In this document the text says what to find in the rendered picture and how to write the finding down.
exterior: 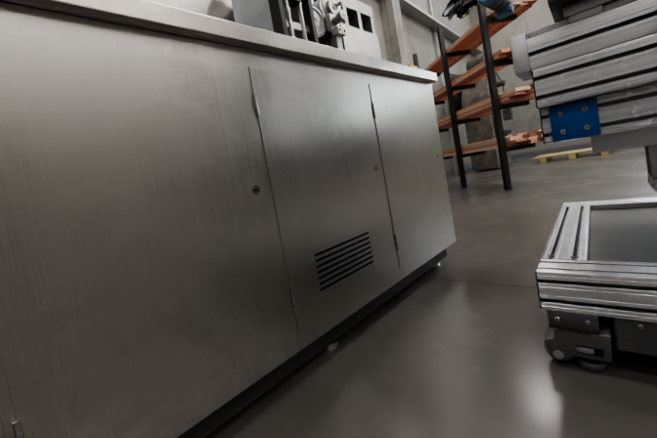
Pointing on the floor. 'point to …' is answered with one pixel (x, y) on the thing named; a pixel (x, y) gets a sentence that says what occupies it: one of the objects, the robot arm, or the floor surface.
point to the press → (480, 131)
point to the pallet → (562, 154)
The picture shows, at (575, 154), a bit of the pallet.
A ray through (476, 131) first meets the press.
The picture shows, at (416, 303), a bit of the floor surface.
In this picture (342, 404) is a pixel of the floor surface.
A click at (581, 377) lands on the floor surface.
